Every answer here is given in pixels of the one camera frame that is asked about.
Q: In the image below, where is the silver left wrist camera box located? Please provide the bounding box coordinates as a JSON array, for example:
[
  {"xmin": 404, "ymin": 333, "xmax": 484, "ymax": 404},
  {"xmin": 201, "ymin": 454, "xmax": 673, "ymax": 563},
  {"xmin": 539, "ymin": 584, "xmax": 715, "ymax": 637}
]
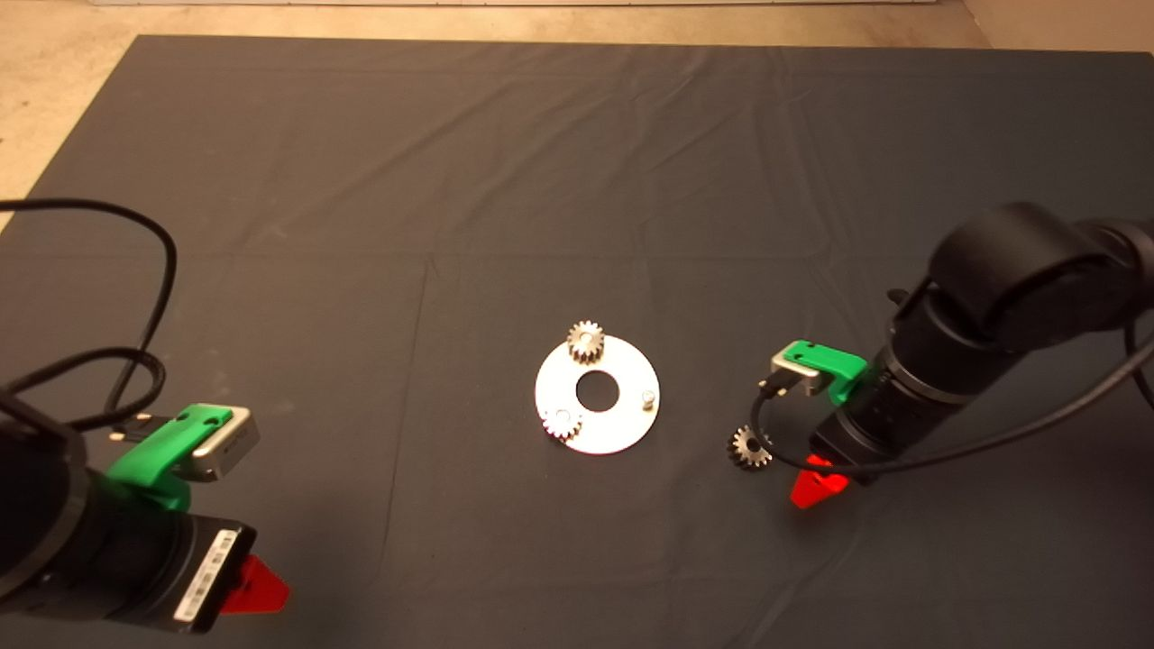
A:
[{"xmin": 185, "ymin": 406, "xmax": 262, "ymax": 483}]

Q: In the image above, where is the black braided cable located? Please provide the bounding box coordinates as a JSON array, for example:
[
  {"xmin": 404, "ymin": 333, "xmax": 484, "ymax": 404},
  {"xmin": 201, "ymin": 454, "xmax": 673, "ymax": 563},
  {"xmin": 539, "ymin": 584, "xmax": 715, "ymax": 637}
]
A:
[{"xmin": 0, "ymin": 347, "xmax": 168, "ymax": 432}]

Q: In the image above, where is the round metal carrier plate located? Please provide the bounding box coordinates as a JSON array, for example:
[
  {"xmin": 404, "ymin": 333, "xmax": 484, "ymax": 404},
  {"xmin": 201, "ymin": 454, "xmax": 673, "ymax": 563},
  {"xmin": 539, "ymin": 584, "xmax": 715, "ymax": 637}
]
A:
[{"xmin": 535, "ymin": 334, "xmax": 662, "ymax": 456}]

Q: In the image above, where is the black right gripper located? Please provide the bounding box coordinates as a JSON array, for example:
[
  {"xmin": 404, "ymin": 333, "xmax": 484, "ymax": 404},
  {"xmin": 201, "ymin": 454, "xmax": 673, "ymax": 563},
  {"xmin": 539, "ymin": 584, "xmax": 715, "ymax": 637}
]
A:
[{"xmin": 791, "ymin": 365, "xmax": 948, "ymax": 511}]

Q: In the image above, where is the steel planetary gear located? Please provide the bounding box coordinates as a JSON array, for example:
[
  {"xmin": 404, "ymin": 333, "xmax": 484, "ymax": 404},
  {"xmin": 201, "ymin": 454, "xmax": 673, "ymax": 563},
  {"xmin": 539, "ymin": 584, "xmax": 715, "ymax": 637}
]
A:
[
  {"xmin": 728, "ymin": 425, "xmax": 774, "ymax": 471},
  {"xmin": 541, "ymin": 407, "xmax": 583, "ymax": 443},
  {"xmin": 566, "ymin": 320, "xmax": 606, "ymax": 365}
]

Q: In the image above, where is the green left camera mount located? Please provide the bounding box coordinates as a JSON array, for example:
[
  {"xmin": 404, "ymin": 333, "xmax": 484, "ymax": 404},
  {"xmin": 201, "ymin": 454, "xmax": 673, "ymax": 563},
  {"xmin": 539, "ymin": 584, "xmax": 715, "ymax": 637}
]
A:
[{"xmin": 104, "ymin": 406, "xmax": 235, "ymax": 515}]

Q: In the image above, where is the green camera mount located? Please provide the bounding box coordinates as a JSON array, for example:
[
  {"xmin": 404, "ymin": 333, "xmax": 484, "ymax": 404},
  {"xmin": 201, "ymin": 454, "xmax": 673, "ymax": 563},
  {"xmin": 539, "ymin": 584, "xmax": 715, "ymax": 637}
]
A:
[
  {"xmin": 781, "ymin": 339, "xmax": 869, "ymax": 407},
  {"xmin": 104, "ymin": 406, "xmax": 235, "ymax": 515}
]

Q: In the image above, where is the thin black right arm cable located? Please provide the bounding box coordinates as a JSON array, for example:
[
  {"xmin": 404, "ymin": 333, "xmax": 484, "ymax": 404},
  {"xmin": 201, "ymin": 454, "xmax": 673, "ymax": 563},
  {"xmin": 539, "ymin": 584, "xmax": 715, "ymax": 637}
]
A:
[{"xmin": 1125, "ymin": 320, "xmax": 1154, "ymax": 411}]

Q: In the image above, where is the green right camera mount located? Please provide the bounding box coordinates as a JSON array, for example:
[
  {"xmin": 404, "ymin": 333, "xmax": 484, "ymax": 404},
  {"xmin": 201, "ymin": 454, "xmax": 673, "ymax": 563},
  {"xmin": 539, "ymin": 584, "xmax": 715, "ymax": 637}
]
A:
[{"xmin": 781, "ymin": 339, "xmax": 869, "ymax": 407}]

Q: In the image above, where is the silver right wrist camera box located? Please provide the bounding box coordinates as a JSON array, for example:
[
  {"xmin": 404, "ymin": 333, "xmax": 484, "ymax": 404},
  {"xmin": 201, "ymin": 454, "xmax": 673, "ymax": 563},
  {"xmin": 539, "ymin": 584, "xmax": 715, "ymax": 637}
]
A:
[{"xmin": 771, "ymin": 350, "xmax": 823, "ymax": 398}]

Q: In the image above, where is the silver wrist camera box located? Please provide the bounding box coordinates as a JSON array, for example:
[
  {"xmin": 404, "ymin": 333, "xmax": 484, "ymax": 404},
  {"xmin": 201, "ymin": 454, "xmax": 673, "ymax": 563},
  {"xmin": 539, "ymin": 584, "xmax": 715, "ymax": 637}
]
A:
[
  {"xmin": 185, "ymin": 406, "xmax": 262, "ymax": 483},
  {"xmin": 771, "ymin": 350, "xmax": 823, "ymax": 398}
]

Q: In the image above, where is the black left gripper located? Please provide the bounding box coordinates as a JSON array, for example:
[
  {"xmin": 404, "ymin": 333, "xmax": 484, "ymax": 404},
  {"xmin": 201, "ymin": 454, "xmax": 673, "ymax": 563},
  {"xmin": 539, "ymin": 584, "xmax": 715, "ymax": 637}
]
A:
[{"xmin": 81, "ymin": 500, "xmax": 292, "ymax": 635}]

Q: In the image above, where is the dark grey table cloth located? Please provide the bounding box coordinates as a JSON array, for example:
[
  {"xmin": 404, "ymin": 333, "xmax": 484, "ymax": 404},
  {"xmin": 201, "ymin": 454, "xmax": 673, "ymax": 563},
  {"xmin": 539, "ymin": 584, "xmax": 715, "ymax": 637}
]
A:
[{"xmin": 0, "ymin": 36, "xmax": 1154, "ymax": 649}]

